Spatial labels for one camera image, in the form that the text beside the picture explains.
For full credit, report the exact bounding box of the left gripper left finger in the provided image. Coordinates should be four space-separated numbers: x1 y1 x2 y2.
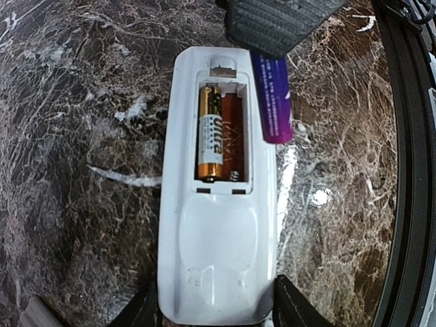
108 284 160 327

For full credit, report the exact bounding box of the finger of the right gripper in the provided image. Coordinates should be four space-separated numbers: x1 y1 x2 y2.
224 0 347 57

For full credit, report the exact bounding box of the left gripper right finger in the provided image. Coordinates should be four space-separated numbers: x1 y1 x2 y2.
272 275 333 327

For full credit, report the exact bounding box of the blue battery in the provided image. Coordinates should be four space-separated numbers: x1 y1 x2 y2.
250 52 293 144

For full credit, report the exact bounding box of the white remote control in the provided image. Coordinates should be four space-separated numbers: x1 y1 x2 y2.
157 46 277 326

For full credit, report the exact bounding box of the orange battery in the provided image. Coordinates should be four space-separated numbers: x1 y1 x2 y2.
197 84 223 183

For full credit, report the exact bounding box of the grey battery cover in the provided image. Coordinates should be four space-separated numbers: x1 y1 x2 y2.
20 296 63 327

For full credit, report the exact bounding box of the black front rail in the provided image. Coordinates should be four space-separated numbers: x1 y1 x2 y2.
372 1 435 326

